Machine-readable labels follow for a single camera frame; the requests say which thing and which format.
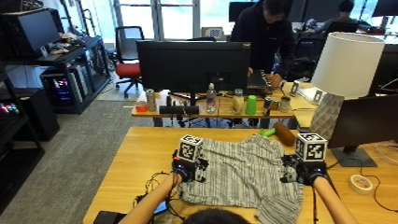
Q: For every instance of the person's left hand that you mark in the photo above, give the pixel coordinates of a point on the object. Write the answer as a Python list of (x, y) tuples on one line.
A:
[(185, 170)]

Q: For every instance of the person's right hand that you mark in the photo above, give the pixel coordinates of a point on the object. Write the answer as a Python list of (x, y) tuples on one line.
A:
[(305, 171)]

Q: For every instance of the grey striped shirt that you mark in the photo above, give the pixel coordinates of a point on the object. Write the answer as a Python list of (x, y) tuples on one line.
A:
[(244, 177)]

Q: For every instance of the white marker cube on left glove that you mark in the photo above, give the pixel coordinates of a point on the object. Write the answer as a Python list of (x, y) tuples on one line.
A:
[(189, 148)]

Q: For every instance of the white marker cube on glove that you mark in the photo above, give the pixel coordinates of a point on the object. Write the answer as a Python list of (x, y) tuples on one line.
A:
[(189, 148), (311, 146)]

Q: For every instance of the white marker cube on right glove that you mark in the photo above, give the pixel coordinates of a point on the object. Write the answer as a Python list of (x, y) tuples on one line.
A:
[(311, 146)]

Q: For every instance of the brown plush toy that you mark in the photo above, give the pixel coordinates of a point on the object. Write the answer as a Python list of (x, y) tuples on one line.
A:
[(284, 133)]

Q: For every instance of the black phone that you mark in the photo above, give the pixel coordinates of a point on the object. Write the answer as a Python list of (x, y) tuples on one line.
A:
[(161, 207)]

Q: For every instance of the roll of white tape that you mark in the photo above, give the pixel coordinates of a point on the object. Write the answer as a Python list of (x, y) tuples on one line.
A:
[(361, 184)]

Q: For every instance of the green toy piece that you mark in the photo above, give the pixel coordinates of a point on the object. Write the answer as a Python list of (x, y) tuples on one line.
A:
[(268, 132)]

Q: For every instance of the grey patterned lamp base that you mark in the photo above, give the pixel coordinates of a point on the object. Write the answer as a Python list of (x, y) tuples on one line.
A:
[(325, 116)]

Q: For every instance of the black cylindrical speaker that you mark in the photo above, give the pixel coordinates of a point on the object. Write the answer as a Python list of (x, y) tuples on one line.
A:
[(179, 109)]

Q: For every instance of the wooden desk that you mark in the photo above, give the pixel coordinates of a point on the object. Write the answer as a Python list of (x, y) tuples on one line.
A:
[(216, 109)]

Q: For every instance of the black monitor with stand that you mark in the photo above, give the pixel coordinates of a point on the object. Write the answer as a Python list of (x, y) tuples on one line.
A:
[(365, 123)]

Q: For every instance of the silver tin can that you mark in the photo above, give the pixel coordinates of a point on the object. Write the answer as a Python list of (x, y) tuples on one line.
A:
[(284, 104)]

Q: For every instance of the blue drink can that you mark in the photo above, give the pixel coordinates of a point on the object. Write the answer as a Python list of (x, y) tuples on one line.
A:
[(268, 106)]

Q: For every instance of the orange small cup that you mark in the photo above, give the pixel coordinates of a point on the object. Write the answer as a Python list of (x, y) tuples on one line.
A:
[(142, 106)]

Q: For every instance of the clear water bottle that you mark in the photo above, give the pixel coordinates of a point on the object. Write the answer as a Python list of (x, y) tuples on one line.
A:
[(211, 100)]

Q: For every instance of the black device box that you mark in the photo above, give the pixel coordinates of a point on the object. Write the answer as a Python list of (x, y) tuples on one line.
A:
[(108, 217)]

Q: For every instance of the tall silver can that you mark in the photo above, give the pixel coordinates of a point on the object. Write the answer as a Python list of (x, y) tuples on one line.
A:
[(151, 100)]

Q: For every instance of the green plastic cup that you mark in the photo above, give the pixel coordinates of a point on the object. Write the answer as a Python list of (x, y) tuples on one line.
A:
[(251, 105)]

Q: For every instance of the cream sauce bottle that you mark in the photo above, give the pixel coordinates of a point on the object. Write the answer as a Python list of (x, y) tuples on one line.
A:
[(237, 102)]

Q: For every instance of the small marker stand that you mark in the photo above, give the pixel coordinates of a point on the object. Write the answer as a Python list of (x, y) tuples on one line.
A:
[(295, 88)]

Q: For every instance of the large black monitor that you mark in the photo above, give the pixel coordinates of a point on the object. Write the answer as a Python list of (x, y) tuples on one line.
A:
[(193, 65)]

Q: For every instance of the white lamp shade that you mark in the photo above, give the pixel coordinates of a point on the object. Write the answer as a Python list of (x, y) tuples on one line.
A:
[(348, 63)]

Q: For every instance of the black office chair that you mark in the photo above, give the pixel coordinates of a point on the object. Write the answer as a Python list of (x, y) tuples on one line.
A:
[(309, 56)]

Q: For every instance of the red office chair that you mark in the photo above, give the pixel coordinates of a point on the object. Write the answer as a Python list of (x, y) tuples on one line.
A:
[(128, 59)]

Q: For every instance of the computer tower with coloured lights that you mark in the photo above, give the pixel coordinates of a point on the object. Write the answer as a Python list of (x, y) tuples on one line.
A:
[(62, 87)]

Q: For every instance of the black cabinet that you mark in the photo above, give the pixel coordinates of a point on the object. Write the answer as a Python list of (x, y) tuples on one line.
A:
[(35, 113)]

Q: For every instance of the black shelf desk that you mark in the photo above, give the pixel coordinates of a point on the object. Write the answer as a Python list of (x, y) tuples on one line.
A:
[(71, 68)]

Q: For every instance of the marker board card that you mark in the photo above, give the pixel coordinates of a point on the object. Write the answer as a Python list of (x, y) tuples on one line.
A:
[(213, 32)]

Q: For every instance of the black monitor on shelf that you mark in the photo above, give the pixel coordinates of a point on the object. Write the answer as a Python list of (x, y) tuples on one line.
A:
[(31, 32)]

